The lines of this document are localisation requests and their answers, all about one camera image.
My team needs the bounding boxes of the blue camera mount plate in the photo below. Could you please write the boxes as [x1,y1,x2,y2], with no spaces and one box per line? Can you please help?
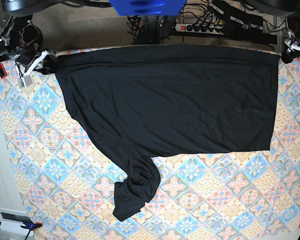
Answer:
[109,0,186,16]

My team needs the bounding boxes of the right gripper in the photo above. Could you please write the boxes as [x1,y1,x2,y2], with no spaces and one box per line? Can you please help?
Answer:
[14,48,57,75]

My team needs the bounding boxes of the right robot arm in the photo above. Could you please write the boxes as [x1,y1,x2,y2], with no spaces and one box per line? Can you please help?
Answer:
[0,0,62,78]

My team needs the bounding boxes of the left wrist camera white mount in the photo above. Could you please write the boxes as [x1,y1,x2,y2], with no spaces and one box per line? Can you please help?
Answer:
[284,38,300,52]

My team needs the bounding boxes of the black t-shirt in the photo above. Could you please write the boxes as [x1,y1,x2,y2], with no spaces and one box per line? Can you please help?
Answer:
[55,44,280,221]

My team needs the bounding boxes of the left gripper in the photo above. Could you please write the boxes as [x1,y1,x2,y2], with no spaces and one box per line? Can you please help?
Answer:
[281,43,300,64]

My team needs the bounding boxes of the white power strip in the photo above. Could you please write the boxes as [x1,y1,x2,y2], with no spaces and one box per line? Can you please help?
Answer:
[174,23,223,35]

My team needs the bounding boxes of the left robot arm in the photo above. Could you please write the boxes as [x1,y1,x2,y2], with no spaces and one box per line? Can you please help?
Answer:
[240,0,300,64]

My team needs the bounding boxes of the blue clamp bottom left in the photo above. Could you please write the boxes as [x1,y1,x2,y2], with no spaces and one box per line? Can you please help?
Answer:
[0,221,43,240]

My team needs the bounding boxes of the white box with dark window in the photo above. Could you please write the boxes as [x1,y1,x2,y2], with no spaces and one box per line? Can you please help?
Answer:
[0,207,32,237]

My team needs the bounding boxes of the patterned colourful tablecloth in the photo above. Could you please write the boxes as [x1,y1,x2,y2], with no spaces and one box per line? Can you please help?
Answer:
[0,44,300,240]

